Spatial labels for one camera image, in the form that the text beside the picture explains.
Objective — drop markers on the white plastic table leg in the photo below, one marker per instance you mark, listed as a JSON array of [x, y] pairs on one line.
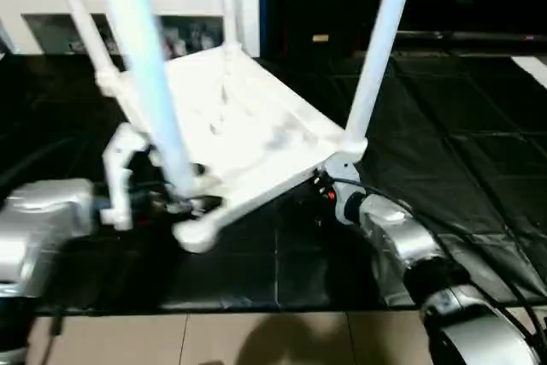
[[145, 66], [380, 49], [81, 23], [229, 2]]

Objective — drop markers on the white cabinet with glass doors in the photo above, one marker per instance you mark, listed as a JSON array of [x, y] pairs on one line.
[[51, 2]]

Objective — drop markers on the dark low furniture silver edge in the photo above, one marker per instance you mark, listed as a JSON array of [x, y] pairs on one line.
[[470, 38]]

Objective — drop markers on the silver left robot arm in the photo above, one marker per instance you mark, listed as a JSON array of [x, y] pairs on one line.
[[38, 228]]

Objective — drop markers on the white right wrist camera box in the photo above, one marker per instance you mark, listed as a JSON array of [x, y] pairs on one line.
[[342, 167]]

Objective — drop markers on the white plastic table top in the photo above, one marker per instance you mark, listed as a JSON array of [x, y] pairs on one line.
[[248, 126]]

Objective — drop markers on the small yellow label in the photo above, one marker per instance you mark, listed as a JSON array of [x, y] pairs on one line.
[[320, 38]]

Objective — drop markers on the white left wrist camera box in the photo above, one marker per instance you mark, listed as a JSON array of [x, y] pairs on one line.
[[120, 177]]

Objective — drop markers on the black work mat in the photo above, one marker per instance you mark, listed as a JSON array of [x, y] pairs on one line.
[[256, 271]]

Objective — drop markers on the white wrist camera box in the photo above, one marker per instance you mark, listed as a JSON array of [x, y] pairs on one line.
[[342, 167], [120, 177]]

